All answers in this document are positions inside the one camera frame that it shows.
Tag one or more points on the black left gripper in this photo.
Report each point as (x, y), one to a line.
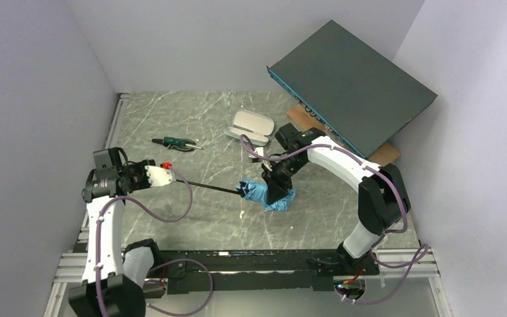
(138, 176)

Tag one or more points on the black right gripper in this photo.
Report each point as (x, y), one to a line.
(277, 184)

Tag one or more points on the light blue folding umbrella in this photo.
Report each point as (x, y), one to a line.
(256, 192)

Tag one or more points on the mint green umbrella case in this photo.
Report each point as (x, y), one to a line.
(258, 128)

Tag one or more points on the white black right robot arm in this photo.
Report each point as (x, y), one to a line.
(382, 197)

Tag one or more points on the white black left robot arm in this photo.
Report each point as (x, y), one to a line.
(108, 286)

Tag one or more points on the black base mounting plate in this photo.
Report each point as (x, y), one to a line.
(186, 271)

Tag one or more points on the brown wooden board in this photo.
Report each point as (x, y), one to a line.
(384, 155)

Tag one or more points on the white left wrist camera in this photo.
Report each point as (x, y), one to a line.
(157, 176)

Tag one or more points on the green handled pliers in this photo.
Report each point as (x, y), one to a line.
(178, 144)

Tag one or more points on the aluminium left side rail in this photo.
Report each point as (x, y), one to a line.
(111, 140)

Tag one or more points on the dark grey network switch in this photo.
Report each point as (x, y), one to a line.
(362, 97)

